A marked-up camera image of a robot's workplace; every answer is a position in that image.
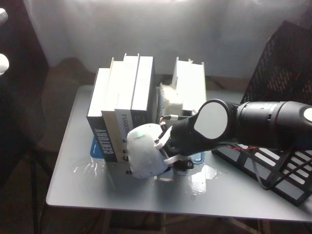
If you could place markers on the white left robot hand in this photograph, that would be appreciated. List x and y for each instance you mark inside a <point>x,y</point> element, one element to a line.
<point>4,64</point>

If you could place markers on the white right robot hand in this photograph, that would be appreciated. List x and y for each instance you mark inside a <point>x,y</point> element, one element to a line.
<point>146,151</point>

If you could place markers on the white beige book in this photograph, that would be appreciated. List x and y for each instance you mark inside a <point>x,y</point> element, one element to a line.
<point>174,107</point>

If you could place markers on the white FASHIONPEDIA book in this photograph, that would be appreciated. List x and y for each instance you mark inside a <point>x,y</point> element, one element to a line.
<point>125,119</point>

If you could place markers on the black CENTURY book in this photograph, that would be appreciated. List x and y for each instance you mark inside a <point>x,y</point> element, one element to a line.
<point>107,143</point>

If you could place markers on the cream yellow book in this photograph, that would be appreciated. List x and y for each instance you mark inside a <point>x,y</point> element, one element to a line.
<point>112,129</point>

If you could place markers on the blue plastic tray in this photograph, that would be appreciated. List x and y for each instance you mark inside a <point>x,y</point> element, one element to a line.
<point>97,151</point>

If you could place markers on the black LET IT BE book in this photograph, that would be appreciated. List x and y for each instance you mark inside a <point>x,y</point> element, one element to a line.
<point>143,85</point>

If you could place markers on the black book with grey label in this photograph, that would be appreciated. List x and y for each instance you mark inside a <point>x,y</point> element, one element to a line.
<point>182,80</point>

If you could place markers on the light green book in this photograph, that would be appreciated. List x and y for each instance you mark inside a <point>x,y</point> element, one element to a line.
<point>198,83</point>

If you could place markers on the black tripod stand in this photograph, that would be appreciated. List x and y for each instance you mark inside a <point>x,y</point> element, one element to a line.
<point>34,195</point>

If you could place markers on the white backdrop curtain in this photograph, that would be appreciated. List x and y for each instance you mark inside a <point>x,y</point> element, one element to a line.
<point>170,29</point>

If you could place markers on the black slotted file rack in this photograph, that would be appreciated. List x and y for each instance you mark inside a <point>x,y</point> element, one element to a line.
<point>280,61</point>

